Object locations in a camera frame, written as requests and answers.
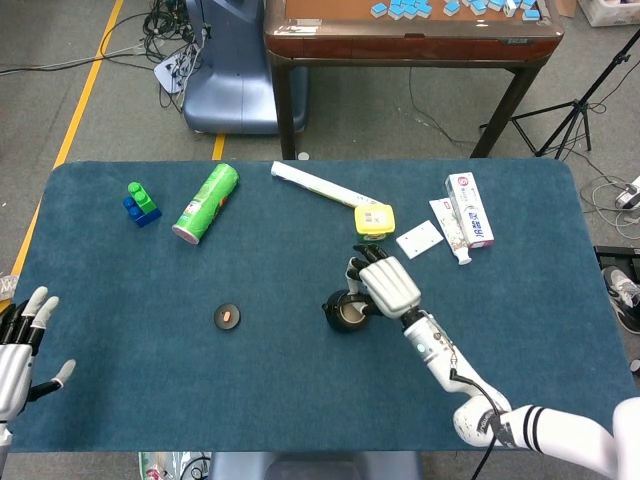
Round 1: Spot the white toothpaste tube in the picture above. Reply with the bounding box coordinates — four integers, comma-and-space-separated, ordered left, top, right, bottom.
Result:
428, 197, 474, 266

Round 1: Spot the blue felt table mat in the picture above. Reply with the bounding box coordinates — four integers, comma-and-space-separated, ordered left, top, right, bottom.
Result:
9, 158, 637, 454

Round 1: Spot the white rolled wrap tube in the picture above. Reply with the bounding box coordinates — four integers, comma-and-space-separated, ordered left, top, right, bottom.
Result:
270, 160, 386, 210

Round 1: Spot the white power adapter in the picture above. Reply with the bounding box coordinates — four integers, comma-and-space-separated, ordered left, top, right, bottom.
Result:
614, 174, 640, 211

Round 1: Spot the white pink toothpaste box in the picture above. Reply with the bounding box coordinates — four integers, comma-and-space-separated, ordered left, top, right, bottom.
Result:
444, 172, 495, 250

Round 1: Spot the white floor cable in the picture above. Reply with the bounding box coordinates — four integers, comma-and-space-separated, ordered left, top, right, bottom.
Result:
579, 177, 640, 241

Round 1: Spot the black floor equipment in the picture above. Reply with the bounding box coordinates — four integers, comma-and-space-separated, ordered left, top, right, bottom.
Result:
593, 244, 640, 271

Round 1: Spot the black cable bundle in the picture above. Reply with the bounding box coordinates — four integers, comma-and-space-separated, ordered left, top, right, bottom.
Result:
142, 0, 211, 111

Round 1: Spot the small black teapot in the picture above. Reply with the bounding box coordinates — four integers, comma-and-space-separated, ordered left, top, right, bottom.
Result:
321, 288, 374, 335

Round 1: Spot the green toy brick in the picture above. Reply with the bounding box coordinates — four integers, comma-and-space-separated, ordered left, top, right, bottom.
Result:
127, 180, 159, 215

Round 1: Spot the white flat square plate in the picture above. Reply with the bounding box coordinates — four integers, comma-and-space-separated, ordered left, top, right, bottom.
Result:
395, 219, 445, 260

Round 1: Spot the black tripod stand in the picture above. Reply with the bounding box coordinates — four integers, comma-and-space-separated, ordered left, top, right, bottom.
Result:
479, 27, 640, 160

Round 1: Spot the colourful printed bag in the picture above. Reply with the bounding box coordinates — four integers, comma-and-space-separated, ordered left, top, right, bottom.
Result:
138, 451, 211, 480

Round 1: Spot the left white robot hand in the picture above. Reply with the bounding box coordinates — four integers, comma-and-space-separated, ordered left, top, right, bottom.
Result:
0, 286, 77, 421

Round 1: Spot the brown mahjong table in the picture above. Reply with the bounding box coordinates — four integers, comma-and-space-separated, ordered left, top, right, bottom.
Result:
263, 0, 566, 160

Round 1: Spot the small black disc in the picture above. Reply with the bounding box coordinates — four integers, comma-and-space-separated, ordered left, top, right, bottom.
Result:
213, 302, 243, 331

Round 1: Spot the green chip can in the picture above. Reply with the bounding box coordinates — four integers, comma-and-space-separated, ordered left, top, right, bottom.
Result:
171, 162, 240, 246

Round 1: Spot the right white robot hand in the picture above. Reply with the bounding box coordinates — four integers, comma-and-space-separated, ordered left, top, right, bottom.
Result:
344, 243, 422, 320

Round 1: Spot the blue toy brick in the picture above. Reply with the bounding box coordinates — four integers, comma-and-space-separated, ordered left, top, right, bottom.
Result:
122, 195, 163, 229

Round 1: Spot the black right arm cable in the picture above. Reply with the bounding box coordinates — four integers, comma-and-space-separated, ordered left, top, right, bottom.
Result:
447, 344, 509, 480

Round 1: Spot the thin black floor cable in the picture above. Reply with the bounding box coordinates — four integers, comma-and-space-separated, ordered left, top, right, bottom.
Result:
407, 67, 481, 147

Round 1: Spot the white power strip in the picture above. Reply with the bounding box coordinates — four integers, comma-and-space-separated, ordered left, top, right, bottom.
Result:
153, 52, 194, 95

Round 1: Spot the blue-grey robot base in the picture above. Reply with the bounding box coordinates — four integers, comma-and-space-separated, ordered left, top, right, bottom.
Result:
182, 0, 309, 136

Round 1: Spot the green tub yellow lid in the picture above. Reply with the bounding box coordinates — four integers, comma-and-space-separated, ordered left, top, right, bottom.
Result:
353, 203, 396, 244

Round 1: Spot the grey-blue own robot base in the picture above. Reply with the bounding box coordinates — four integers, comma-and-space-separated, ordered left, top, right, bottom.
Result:
208, 451, 426, 480

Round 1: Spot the grey sneaker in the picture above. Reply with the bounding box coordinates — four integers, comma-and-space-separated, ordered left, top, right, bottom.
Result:
602, 266, 640, 335

